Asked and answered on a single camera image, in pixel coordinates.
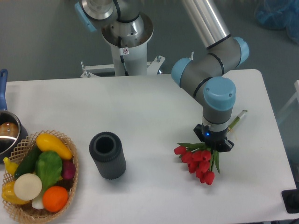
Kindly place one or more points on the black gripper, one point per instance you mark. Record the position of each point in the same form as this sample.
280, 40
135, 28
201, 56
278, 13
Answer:
217, 141

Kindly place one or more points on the red tulip bouquet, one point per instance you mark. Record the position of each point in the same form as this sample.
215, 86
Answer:
201, 159

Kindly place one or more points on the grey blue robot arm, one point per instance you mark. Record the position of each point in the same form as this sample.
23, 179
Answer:
203, 80

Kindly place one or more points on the black device at table edge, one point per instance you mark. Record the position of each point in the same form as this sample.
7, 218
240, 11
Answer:
291, 200

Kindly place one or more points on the dark grey ribbed vase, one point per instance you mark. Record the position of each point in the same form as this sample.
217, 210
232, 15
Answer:
106, 151

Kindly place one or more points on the blue plastic bag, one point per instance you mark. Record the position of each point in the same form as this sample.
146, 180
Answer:
279, 15

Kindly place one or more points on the purple red onion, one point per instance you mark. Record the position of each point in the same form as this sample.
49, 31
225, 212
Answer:
68, 170

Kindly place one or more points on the yellow squash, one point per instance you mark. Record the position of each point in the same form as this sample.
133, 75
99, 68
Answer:
47, 142

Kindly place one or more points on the green lettuce leaf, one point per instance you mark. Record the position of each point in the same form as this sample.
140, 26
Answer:
48, 169

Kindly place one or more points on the orange fruit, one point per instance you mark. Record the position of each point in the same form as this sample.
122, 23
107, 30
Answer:
55, 198

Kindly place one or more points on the woven wicker basket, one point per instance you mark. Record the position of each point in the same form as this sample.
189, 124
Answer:
34, 212

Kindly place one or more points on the dark green cucumber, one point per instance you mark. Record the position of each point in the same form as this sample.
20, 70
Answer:
28, 163

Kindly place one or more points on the yellow bell pepper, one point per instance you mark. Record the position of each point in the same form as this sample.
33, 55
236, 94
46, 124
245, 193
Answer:
9, 195

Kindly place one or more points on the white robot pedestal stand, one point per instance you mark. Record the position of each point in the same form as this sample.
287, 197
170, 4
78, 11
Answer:
129, 49

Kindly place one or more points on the blue handled saucepan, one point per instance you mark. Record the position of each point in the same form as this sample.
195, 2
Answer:
11, 129

